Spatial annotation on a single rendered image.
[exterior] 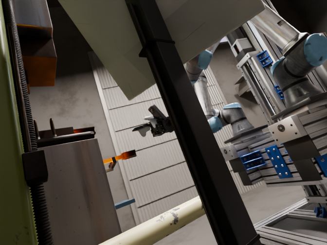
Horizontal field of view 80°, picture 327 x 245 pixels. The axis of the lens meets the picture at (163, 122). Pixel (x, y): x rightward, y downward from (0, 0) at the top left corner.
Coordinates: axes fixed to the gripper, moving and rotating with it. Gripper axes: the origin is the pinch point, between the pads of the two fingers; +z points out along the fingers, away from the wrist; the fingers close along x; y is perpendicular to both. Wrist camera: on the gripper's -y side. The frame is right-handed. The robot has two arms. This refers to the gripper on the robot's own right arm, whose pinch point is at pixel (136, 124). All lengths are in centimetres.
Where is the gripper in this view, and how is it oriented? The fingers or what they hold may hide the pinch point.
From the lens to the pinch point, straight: 95.3
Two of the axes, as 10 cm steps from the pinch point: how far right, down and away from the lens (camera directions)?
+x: -4.8, 4.1, 7.8
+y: 3.3, 9.0, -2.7
